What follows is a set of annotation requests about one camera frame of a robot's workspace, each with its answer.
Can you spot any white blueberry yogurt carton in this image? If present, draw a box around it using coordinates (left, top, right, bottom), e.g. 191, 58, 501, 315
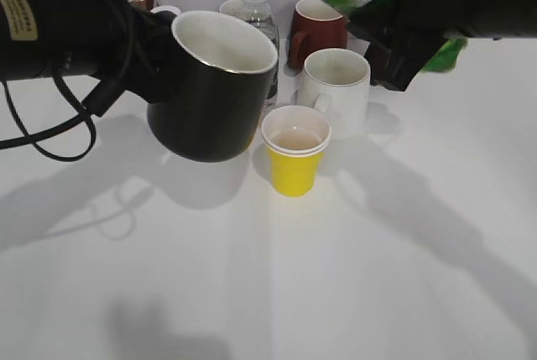
150, 5, 181, 16

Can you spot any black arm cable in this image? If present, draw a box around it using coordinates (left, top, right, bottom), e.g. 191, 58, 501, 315
0, 0, 135, 163

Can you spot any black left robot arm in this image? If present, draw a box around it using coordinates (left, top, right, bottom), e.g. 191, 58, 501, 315
1, 0, 181, 115

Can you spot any black ceramic mug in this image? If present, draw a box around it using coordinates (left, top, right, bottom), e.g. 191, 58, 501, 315
147, 11, 279, 163

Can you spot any dark red mug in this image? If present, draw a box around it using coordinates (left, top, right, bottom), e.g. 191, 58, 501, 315
287, 0, 348, 70

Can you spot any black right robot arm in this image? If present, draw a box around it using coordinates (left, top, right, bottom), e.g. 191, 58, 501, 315
347, 0, 536, 91

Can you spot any cola bottle red label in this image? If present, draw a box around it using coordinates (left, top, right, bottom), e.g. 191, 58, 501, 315
364, 42, 390, 87

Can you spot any clear water bottle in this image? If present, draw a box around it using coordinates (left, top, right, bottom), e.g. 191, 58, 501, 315
239, 0, 281, 112

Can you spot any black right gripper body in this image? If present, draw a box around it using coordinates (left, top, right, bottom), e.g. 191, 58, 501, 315
342, 0, 452, 92

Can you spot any dark grey mug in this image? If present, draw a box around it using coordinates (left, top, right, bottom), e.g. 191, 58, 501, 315
218, 0, 242, 17

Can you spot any yellow paper cup stack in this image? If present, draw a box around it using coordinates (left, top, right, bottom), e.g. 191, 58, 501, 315
261, 105, 331, 197

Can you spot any white ceramic mug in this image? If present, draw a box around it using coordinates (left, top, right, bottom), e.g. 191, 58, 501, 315
296, 48, 371, 140

